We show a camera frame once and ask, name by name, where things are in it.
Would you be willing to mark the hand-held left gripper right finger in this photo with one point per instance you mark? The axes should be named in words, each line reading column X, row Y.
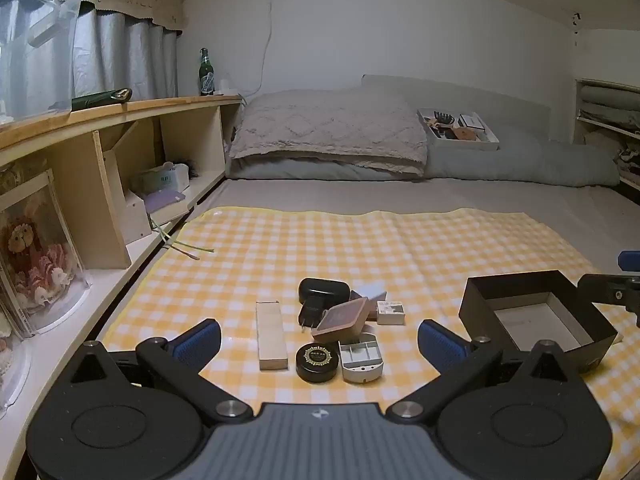
column 441, row 346

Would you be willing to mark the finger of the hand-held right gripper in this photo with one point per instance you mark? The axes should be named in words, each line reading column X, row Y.
column 630, row 260
column 607, row 290

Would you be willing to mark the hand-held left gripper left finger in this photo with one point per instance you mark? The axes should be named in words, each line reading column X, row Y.
column 200, row 344

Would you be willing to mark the black cardboard box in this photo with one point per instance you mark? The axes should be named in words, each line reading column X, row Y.
column 477, row 305

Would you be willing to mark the small printed white box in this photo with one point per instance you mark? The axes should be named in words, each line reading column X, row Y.
column 390, row 312

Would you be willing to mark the light wooden block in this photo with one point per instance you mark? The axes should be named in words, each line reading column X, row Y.
column 271, row 335

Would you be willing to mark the grey plastic tray insert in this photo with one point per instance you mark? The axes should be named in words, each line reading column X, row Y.
column 361, row 360

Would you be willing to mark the grey and white box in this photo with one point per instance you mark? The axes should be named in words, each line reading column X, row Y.
column 372, row 291

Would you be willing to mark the round black tin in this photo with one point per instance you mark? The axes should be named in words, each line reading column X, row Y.
column 316, row 360

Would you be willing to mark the black power adapter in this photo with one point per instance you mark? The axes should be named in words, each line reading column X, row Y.
column 314, row 310

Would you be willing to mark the black earbuds case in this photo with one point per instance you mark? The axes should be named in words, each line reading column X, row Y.
column 317, row 287

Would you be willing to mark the green plant stems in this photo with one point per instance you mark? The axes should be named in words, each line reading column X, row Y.
column 185, row 246

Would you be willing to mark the white wooden box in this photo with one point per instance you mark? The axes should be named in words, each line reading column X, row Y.
column 136, row 220

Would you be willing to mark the yellow checked mat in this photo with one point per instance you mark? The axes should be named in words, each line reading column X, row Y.
column 300, row 240

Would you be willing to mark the purple notebook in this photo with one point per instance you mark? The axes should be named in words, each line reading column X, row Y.
column 165, row 201

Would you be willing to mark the grey bed sheet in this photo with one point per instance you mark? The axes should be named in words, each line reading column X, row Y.
column 450, row 197

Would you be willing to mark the folded green bedding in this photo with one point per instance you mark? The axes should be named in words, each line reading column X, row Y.
column 610, row 102

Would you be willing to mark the tissue box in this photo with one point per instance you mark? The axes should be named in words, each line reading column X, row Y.
column 160, row 179

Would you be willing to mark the dark fuzzy item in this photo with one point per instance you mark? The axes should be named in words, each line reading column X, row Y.
column 189, row 167

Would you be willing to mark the plush doll in clear case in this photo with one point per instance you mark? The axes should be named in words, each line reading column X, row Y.
column 35, row 255

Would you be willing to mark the clear display case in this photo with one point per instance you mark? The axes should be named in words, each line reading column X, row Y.
column 10, row 360

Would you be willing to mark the white tray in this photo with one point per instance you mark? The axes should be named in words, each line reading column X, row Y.
column 462, row 144

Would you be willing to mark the brown leather item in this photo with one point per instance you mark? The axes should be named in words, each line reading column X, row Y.
column 465, row 134

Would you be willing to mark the white box with dark panel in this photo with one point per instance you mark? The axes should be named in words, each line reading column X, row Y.
column 472, row 121

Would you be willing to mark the wooden shelf unit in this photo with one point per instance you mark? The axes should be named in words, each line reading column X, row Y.
column 75, row 175

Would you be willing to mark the black hair claw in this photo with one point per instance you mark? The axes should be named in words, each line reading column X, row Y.
column 443, row 119

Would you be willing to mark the beige knitted blanket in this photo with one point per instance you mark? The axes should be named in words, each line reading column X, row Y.
column 325, row 127

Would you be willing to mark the dark green umbrella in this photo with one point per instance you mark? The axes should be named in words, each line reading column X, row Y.
column 100, row 99

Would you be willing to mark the green glass bottle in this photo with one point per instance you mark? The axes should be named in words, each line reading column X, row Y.
column 206, row 77

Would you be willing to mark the grey curtain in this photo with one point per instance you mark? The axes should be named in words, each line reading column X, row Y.
column 125, row 60

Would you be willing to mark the clear plastic container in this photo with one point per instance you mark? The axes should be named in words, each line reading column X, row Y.
column 35, row 35

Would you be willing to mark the white wall shelf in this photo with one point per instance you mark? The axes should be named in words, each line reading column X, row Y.
column 577, row 110

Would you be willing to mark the wall hook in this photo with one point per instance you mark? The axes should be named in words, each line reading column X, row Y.
column 575, row 18

